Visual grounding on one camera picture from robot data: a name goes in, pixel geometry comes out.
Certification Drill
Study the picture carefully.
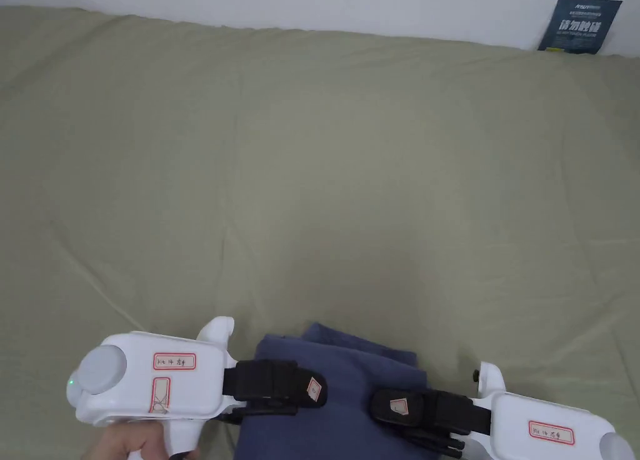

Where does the dark blue garment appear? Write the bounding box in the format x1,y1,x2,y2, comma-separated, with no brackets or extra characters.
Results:
234,322,429,460

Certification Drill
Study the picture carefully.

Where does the dark blue sign card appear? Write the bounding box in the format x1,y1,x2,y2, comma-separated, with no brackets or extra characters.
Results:
537,0,624,56

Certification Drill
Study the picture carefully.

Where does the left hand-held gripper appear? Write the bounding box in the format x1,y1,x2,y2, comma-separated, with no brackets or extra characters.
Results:
66,316,329,456

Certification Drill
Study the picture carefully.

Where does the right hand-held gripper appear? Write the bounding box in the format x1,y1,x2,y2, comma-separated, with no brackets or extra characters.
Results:
368,362,640,460

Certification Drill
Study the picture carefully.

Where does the person's left hand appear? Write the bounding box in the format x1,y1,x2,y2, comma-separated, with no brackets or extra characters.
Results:
87,422,202,460

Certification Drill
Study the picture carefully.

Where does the bed with pale green sheet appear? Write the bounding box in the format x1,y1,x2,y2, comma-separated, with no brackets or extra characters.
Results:
0,4,640,460

